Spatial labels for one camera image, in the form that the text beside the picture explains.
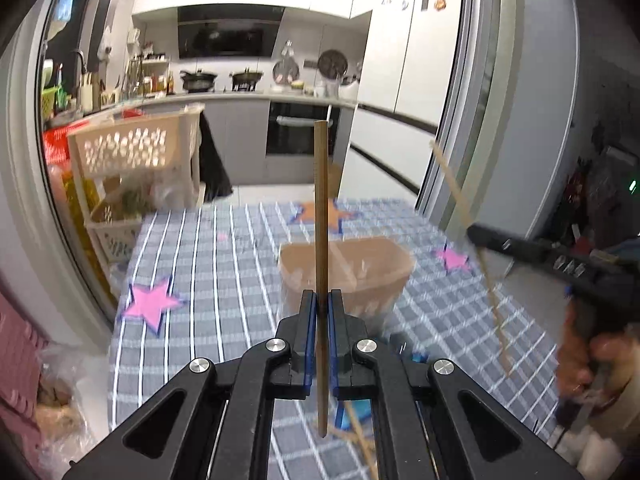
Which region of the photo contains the long wooden chopstick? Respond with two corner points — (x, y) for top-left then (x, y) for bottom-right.
(431, 140), (512, 377)

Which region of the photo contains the beige plastic utensil holder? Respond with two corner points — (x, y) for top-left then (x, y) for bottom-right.
(278, 236), (414, 334)

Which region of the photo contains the person right hand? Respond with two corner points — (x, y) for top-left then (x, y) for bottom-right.
(555, 300), (639, 402)

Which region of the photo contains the checkered star tablecloth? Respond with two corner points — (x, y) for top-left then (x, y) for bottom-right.
(106, 197), (561, 480)

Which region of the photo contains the plastic bag of vegetables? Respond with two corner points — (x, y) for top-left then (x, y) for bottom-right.
(35, 344), (96, 479)

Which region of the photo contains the pink plastic stool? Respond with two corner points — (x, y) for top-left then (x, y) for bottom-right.
(0, 297), (47, 479)

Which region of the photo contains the black garment on cart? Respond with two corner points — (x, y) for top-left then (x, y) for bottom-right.
(198, 113), (233, 203)

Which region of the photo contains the beige flower-hole storage cart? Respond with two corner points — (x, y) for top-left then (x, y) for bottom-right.
(67, 103), (205, 271)

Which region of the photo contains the small cardboard box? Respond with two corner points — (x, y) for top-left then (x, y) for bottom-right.
(328, 162), (343, 198)

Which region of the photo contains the black built-in oven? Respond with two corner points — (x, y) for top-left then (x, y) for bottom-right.
(266, 101), (341, 156)

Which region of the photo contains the white refrigerator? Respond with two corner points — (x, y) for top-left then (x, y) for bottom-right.
(338, 0), (463, 204)

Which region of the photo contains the black wok on stove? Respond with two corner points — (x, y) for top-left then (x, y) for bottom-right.
(180, 70), (217, 93)

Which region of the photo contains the black pot on stove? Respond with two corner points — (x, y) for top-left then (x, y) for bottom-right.
(230, 68), (264, 92)

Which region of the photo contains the black range hood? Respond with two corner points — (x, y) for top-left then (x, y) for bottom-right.
(177, 3), (284, 58)

